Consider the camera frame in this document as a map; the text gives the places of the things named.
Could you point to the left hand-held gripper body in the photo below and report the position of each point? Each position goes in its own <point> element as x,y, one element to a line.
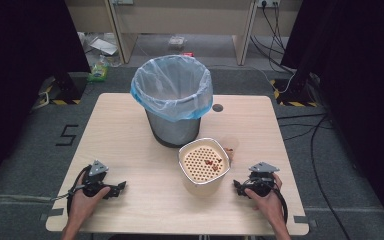
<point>93,181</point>

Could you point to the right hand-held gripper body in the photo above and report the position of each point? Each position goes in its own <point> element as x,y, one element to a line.
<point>261,181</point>

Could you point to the brown food scraps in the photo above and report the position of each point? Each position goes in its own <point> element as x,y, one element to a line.
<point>212,164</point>

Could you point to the beige container with strainer insert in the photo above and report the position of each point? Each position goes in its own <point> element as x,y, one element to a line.
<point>200,185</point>

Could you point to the grey trash can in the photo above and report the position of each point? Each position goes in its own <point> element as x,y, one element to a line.
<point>175,131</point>

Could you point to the blue plastic bin liner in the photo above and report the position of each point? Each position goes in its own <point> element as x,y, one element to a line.
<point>171,86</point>

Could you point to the person's right hand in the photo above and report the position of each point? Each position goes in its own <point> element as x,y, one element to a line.
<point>268,205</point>

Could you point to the person's left hand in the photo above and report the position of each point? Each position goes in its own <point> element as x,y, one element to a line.
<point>83,205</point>

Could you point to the brown food scrap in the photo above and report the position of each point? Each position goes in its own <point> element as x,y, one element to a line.
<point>228,152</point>

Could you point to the dark round table grommet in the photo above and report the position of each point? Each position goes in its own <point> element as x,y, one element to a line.
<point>217,107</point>

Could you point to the black stand base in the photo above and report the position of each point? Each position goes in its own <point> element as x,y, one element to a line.
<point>69,87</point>
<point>295,93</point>

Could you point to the green packet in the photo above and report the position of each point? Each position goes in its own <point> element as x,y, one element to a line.
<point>98,71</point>

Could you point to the dark curtain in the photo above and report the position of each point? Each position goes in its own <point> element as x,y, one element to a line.
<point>363,83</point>
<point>16,83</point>

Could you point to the white paper sheet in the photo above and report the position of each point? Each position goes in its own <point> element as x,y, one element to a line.
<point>104,46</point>

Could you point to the small red thing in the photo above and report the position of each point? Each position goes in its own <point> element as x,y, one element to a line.
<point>187,54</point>

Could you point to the clear plastic box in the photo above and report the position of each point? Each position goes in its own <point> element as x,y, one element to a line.
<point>177,41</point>

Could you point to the white wall power outlet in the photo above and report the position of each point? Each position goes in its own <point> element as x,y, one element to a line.
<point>268,2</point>

